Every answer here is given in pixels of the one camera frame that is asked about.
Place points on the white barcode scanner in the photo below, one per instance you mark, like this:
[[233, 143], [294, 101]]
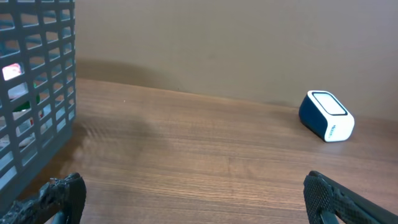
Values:
[[323, 114]]

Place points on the grey plastic mesh basket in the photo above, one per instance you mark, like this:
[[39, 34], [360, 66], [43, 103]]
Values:
[[38, 93]]

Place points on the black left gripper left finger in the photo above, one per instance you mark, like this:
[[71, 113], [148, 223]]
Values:
[[60, 200]]

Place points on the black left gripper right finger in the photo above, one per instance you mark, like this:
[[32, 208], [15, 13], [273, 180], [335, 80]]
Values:
[[327, 201]]

